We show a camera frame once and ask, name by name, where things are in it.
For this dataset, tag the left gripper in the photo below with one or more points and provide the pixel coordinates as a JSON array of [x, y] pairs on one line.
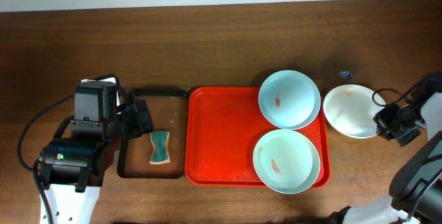
[[137, 121]]

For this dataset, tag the green yellow sponge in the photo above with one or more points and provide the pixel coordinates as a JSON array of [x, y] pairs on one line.
[[160, 143]]

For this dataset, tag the black shallow water tray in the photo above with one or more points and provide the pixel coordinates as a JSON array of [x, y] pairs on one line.
[[168, 108]]

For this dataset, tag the red plastic tray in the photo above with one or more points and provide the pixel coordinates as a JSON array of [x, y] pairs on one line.
[[223, 127]]

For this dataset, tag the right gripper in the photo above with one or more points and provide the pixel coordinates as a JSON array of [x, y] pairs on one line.
[[391, 124]]

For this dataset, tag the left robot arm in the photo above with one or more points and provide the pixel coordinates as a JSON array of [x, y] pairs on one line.
[[70, 170]]

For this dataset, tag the pale green plate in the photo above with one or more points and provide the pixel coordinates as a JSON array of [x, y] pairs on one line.
[[286, 161]]

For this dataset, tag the white plate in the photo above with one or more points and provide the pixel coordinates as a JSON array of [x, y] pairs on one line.
[[350, 110]]

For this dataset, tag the pale blue plate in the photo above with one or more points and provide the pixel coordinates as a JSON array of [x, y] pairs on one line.
[[289, 100]]

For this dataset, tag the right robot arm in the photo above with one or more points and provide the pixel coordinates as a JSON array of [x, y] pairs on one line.
[[415, 191]]

